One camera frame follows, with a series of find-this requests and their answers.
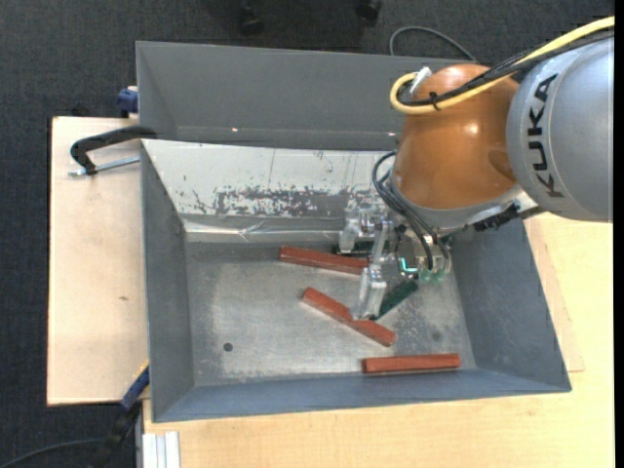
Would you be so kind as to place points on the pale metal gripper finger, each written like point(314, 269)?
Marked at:
point(352, 232)
point(370, 290)

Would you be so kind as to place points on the dark green flat block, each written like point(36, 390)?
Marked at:
point(401, 295)

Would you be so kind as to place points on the red-brown flat block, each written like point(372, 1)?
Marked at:
point(336, 312)
point(317, 259)
point(412, 362)

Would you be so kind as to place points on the grey metal bin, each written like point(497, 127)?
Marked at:
point(273, 310)

